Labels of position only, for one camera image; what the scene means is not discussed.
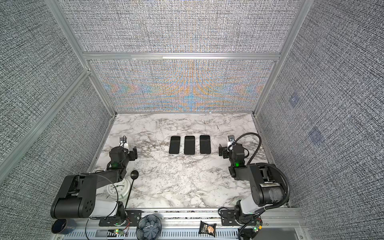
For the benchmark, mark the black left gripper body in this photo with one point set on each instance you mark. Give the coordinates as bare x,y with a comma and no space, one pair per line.
130,156

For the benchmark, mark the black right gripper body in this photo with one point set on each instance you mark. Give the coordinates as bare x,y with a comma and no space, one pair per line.
226,154

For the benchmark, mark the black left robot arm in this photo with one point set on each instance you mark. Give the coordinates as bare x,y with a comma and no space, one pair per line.
76,197

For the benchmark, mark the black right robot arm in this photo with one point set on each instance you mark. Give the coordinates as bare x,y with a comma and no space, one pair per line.
269,187

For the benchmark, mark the white analog alarm clock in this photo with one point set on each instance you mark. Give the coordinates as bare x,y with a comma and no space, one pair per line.
119,190

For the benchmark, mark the black snack packet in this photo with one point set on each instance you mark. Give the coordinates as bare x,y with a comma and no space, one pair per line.
207,229

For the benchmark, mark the dark blue mug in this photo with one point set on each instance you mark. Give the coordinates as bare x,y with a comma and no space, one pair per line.
63,226

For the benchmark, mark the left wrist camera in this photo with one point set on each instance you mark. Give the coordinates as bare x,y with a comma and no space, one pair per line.
123,142

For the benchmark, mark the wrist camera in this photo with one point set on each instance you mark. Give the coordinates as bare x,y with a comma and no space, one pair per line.
123,142
230,143

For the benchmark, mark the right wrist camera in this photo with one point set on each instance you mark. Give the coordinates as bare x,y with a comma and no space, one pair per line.
230,143

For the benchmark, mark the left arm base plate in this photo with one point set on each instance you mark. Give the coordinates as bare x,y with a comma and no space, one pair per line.
132,218

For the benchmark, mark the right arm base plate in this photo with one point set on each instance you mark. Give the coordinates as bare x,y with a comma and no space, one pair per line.
228,218

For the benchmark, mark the aluminium front rail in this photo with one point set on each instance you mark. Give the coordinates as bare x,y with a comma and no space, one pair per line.
184,223

